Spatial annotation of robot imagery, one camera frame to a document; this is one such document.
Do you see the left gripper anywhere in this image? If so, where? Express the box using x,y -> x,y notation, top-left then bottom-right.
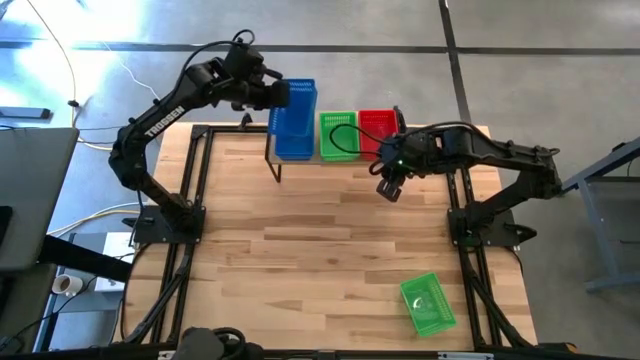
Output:
219,41 -> 292,111

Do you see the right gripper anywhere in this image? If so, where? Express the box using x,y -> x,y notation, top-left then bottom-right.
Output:
372,132 -> 432,203

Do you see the red plastic basket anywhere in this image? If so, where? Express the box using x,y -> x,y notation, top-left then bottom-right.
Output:
358,109 -> 401,162

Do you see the green plastic basket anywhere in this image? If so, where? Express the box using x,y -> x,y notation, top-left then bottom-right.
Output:
318,110 -> 361,163
399,271 -> 458,338

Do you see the wooden shelf with black legs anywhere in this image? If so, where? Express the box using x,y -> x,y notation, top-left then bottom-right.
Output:
263,107 -> 401,184

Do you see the white box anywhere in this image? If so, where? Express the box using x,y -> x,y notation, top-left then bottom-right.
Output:
94,231 -> 137,293

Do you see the flat black device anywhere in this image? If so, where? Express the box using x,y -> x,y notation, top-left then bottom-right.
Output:
0,106 -> 52,121

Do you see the black beam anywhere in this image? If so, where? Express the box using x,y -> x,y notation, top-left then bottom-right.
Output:
37,234 -> 134,284

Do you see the grey desk top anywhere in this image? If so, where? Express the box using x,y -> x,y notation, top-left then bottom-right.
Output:
0,127 -> 80,272

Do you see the white cup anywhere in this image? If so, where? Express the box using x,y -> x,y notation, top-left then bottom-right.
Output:
51,273 -> 85,297

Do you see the black aluminium table frame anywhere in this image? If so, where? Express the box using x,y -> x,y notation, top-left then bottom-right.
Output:
112,122 -> 576,360

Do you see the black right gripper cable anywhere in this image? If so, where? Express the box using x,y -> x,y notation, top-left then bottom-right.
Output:
328,104 -> 481,176

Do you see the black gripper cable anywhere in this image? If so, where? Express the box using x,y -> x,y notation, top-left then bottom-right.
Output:
328,104 -> 481,176
177,28 -> 257,89

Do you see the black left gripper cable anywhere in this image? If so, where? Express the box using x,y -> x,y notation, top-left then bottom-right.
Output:
177,28 -> 257,89

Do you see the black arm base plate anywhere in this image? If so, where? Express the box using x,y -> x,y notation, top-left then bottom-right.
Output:
130,204 -> 207,245
447,207 -> 539,249

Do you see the white floor cable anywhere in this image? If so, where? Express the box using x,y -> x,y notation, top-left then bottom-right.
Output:
102,42 -> 154,99

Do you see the yellow floor cable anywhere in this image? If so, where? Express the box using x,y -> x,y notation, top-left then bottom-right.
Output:
24,0 -> 116,152
47,202 -> 144,237

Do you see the grey metal table frame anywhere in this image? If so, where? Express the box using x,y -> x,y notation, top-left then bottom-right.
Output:
551,135 -> 640,294

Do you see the black device with cable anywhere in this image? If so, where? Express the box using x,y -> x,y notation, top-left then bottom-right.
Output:
172,325 -> 266,360

